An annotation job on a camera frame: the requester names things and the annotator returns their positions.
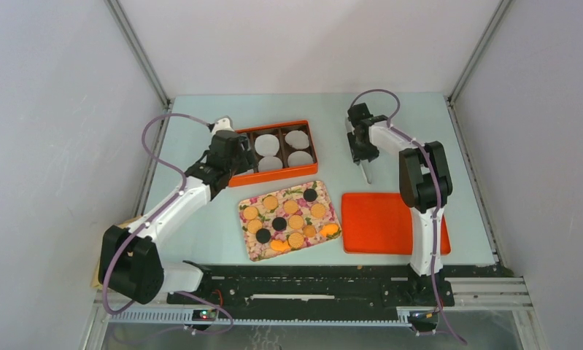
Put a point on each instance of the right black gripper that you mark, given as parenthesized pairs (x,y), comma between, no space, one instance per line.
(371,154)

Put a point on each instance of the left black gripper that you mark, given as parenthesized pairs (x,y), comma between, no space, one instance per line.
(247,160)

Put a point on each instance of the orange cookie tin box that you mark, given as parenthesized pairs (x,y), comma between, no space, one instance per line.
(280,130)

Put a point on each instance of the black round cookie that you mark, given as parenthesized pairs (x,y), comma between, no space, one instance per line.
(279,224)
(310,195)
(263,236)

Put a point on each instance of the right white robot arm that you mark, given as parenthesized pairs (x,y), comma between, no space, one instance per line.
(423,174)

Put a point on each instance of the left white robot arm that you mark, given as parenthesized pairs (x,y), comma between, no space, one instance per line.
(130,262)

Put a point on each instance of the white paper cupcake liner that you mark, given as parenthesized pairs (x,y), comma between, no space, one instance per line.
(270,163)
(297,140)
(267,145)
(299,158)

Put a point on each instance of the orange tin lid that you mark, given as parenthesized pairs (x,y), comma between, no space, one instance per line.
(376,223)

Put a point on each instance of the floral cookie tray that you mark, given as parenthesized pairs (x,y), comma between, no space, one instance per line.
(256,251)

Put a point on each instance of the orange pumpkin cookie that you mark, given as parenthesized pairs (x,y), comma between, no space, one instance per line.
(280,246)
(330,230)

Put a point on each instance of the small tan cookie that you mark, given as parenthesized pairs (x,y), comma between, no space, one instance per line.
(309,231)

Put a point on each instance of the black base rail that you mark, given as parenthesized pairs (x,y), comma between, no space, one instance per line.
(331,293)

